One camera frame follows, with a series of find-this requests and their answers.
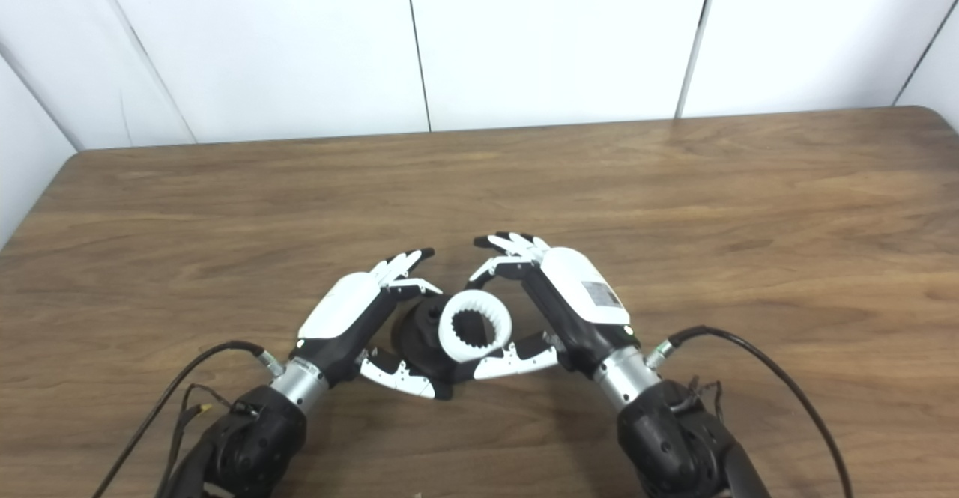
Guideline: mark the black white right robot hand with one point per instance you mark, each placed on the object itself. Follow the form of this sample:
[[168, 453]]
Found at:
[[577, 288]]

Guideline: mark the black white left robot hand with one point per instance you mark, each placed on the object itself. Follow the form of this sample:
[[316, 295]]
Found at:
[[341, 311]]

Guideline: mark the round black stepped part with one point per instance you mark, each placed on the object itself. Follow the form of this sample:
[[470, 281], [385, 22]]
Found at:
[[419, 341]]

